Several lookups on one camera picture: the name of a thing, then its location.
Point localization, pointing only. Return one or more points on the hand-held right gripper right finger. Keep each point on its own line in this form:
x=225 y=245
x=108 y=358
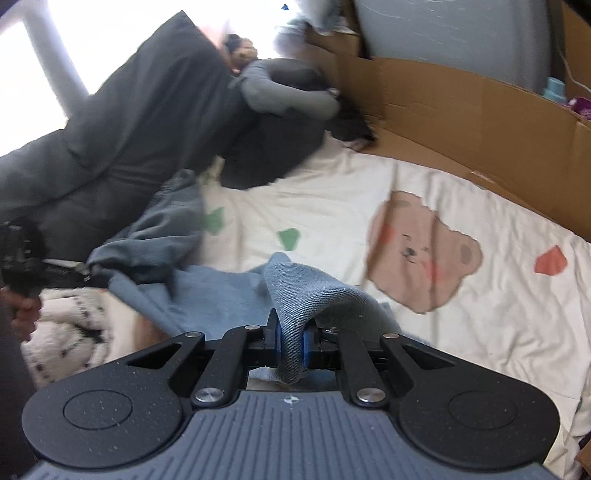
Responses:
x=305 y=350

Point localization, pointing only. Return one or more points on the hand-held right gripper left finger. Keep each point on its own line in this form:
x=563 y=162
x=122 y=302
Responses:
x=277 y=341

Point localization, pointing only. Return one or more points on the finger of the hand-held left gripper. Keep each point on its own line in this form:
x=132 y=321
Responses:
x=69 y=273

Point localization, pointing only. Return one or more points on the blue denim pants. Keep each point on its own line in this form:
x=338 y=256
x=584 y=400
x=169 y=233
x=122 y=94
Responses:
x=207 y=295

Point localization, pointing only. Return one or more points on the person's left hand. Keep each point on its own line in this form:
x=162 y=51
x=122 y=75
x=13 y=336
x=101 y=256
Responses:
x=25 y=318

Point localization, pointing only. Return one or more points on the white fluffy spotted blanket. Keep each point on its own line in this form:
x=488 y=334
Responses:
x=64 y=337

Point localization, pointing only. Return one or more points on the dark grey pillow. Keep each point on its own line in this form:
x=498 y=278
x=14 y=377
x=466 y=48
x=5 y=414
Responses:
x=138 y=115

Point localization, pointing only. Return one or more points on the cream bear print bedsheet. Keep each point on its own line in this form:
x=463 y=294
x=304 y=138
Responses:
x=485 y=332

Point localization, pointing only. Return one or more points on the black garment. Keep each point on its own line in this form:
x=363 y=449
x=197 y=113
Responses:
x=272 y=152

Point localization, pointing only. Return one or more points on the small black cloth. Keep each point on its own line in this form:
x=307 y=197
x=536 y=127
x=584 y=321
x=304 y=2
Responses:
x=353 y=122

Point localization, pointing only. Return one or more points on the grey neck pillow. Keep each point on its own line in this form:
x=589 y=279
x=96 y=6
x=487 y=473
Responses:
x=286 y=94

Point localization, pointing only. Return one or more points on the brown cardboard sheet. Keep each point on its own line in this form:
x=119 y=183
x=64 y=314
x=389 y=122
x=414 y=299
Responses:
x=461 y=120

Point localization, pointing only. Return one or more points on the brown teddy bear toy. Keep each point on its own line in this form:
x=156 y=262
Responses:
x=242 y=50

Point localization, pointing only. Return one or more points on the white stuffed pillow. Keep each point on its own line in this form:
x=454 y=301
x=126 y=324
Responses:
x=318 y=16

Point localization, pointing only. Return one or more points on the grey upright mattress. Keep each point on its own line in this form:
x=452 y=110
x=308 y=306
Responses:
x=452 y=37

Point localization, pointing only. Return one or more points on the blue capped detergent bottle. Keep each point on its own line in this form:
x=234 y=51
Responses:
x=555 y=90

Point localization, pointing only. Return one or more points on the purple tissue pack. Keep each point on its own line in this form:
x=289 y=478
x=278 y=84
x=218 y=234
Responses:
x=581 y=107

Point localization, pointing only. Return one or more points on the tall cardboard box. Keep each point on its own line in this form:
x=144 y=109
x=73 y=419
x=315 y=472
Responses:
x=579 y=37

